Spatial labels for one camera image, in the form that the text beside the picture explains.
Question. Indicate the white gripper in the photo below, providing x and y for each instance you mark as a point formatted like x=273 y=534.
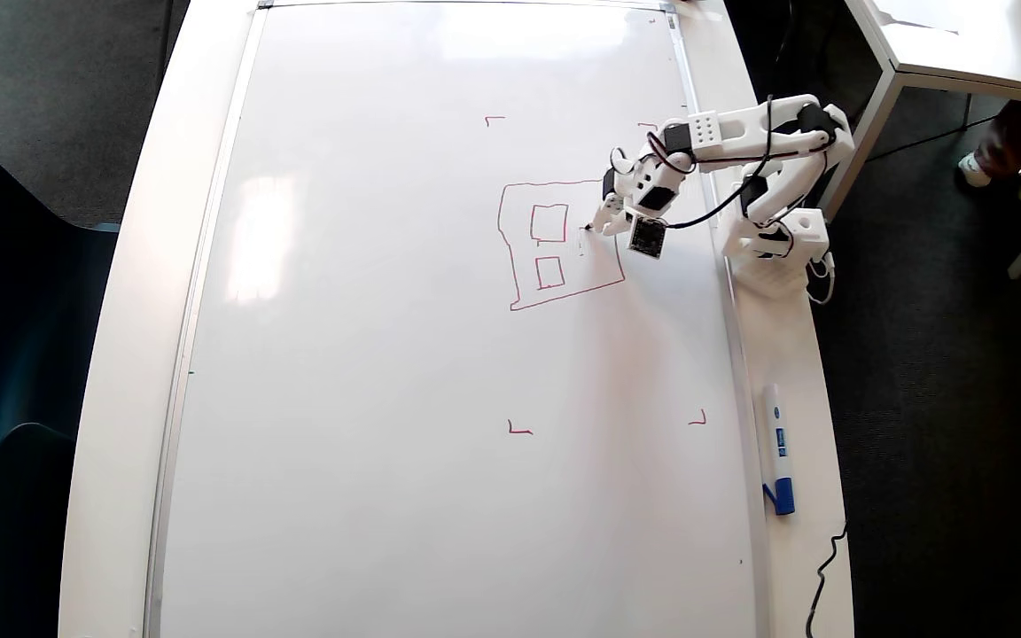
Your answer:
x=607 y=212

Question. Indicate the red whiteboard marker pen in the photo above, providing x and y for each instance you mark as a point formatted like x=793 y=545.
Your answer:
x=588 y=229

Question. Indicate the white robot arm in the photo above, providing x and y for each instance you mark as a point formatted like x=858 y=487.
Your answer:
x=741 y=128

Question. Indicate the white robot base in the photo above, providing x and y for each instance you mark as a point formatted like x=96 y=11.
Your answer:
x=772 y=279

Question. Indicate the blue and white marker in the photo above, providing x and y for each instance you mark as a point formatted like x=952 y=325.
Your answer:
x=776 y=443

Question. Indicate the white side table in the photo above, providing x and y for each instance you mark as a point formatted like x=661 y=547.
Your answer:
x=1007 y=44

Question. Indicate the small dark blue chair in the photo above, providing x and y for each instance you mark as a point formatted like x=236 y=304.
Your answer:
x=14 y=532

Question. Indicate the small wrist camera board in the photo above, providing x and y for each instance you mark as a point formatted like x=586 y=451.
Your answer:
x=648 y=237

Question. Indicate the white whiteboard with metal frame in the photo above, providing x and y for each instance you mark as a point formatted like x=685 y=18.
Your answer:
x=386 y=399

